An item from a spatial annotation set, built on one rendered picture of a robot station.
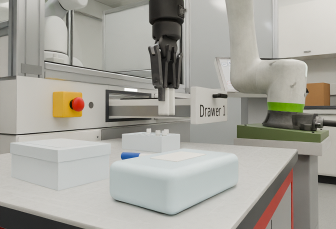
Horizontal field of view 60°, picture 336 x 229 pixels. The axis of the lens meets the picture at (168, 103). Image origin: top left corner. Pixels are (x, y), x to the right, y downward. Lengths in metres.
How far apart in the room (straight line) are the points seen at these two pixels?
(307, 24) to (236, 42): 3.17
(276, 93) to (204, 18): 1.92
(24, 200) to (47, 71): 0.54
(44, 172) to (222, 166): 0.23
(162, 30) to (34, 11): 0.34
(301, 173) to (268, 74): 0.36
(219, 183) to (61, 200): 0.18
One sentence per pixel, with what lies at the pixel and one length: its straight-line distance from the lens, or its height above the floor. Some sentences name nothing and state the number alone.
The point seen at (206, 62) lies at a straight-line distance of 2.81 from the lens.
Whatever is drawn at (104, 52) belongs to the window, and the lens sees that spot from 1.06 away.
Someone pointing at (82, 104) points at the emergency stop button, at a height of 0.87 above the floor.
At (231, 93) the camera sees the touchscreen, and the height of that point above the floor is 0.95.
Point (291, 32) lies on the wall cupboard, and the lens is 4.31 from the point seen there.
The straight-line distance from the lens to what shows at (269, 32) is 2.65.
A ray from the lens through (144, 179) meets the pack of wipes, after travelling 0.30.
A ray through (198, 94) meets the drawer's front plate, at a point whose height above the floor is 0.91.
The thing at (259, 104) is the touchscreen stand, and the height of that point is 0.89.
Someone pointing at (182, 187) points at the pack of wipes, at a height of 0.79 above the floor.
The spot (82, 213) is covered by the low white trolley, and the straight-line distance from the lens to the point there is 0.32.
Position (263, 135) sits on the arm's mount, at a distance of 1.03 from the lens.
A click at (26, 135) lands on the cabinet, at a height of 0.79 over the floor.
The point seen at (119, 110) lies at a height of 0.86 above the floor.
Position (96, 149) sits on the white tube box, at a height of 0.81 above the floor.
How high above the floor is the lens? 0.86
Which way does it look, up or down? 1 degrees up
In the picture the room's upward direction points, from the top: straight up
